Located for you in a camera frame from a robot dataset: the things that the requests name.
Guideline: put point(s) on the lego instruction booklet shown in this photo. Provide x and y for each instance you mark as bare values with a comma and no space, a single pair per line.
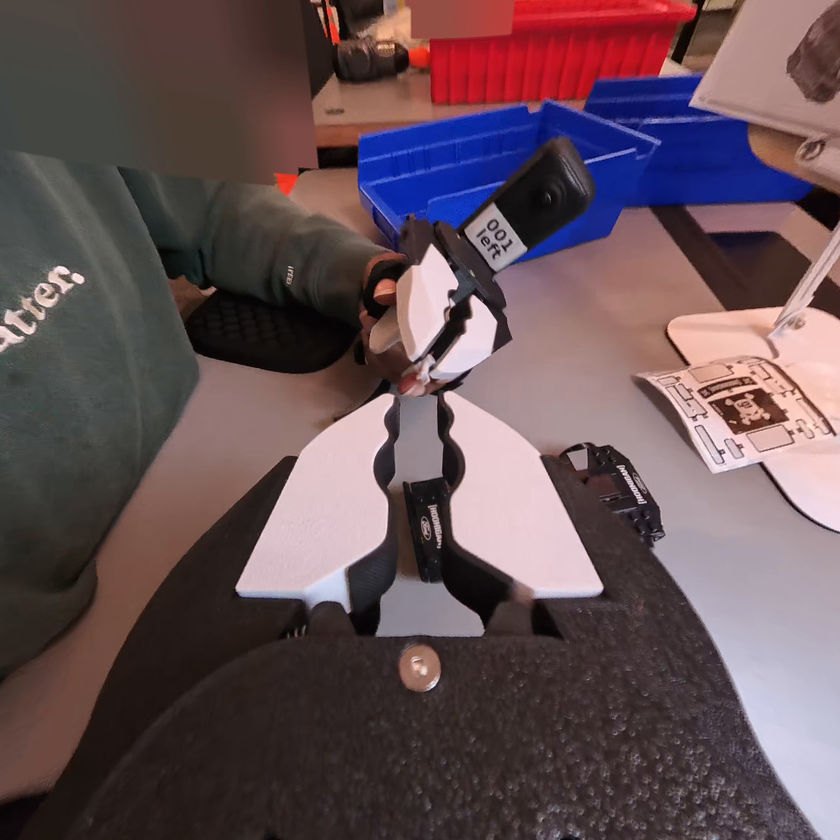
768,66

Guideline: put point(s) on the black lego piece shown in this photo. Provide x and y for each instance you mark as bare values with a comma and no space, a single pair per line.
427,532

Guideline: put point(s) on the white booklet stand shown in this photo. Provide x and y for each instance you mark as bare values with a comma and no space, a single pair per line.
801,446

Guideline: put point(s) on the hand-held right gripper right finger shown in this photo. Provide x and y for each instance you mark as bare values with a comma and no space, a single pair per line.
519,519

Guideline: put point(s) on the person's left hand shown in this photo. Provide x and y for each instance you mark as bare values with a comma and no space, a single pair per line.
415,383

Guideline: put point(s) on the red plastic bin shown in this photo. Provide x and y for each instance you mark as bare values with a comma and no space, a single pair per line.
565,53

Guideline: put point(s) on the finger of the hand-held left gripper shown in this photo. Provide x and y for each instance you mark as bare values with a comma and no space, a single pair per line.
427,302
483,335

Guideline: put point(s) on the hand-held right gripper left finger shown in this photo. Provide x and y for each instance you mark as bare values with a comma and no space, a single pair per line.
315,519

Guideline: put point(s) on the sticker sheet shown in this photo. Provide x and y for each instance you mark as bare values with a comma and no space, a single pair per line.
742,414

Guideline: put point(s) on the person's left forearm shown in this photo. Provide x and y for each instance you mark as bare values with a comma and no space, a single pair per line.
263,243

